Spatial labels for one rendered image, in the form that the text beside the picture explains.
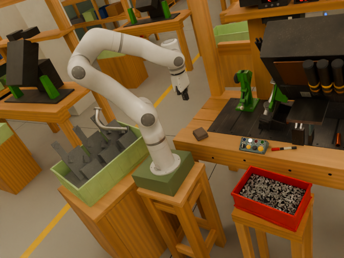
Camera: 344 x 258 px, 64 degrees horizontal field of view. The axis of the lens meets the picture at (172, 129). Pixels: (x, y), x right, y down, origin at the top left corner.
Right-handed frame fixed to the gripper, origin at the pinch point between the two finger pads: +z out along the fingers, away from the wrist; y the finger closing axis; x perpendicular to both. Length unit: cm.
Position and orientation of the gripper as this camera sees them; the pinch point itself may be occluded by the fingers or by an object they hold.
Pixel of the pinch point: (185, 96)
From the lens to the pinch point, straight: 152.0
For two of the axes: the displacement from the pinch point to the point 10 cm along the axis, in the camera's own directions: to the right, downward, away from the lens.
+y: -5.2, 6.1, -6.0
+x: 8.1, 1.2, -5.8
